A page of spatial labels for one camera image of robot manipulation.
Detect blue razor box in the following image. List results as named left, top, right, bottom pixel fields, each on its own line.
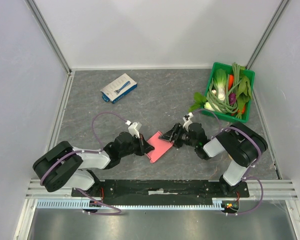
left=100, top=73, right=138, bottom=104

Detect green plastic bin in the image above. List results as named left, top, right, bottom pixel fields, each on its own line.
left=203, top=62, right=255, bottom=123

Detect toy bok choy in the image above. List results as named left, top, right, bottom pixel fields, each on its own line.
left=188, top=69, right=227, bottom=114

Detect purple cable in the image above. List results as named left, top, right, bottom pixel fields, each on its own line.
left=191, top=108, right=265, bottom=216
left=39, top=111, right=132, bottom=215

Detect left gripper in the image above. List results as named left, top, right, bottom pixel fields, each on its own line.
left=120, top=133, right=155, bottom=158

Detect pink paper box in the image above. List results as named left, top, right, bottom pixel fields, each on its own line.
left=146, top=131, right=173, bottom=164

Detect toy green beans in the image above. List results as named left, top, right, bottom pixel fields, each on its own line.
left=205, top=62, right=245, bottom=115

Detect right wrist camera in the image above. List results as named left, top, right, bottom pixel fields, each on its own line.
left=182, top=112, right=194, bottom=132

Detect slotted cable duct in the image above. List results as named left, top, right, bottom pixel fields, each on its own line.
left=36, top=199, right=230, bottom=211

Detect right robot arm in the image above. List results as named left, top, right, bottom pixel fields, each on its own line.
left=158, top=122, right=268, bottom=197

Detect toy carrot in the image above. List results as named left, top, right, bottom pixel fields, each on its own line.
left=228, top=74, right=234, bottom=91

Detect toy spinach leaf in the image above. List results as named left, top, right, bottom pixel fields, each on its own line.
left=235, top=75, right=252, bottom=111

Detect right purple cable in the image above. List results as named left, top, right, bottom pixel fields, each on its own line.
left=191, top=108, right=265, bottom=216

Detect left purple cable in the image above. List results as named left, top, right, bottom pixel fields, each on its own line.
left=39, top=111, right=132, bottom=215

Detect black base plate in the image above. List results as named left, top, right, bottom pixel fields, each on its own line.
left=86, top=179, right=250, bottom=206

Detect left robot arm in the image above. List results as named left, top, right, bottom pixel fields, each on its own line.
left=32, top=131, right=155, bottom=197

